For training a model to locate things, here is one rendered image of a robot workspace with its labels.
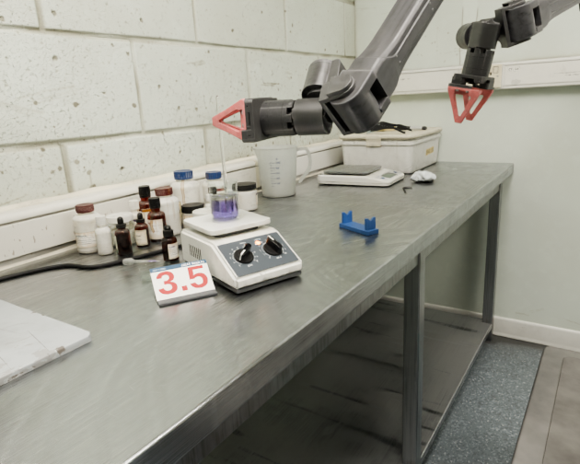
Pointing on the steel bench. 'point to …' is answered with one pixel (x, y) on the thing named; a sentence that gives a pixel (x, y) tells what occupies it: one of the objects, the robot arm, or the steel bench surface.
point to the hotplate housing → (193, 245)
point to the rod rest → (358, 225)
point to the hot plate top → (226, 223)
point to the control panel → (257, 255)
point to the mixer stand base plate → (20, 341)
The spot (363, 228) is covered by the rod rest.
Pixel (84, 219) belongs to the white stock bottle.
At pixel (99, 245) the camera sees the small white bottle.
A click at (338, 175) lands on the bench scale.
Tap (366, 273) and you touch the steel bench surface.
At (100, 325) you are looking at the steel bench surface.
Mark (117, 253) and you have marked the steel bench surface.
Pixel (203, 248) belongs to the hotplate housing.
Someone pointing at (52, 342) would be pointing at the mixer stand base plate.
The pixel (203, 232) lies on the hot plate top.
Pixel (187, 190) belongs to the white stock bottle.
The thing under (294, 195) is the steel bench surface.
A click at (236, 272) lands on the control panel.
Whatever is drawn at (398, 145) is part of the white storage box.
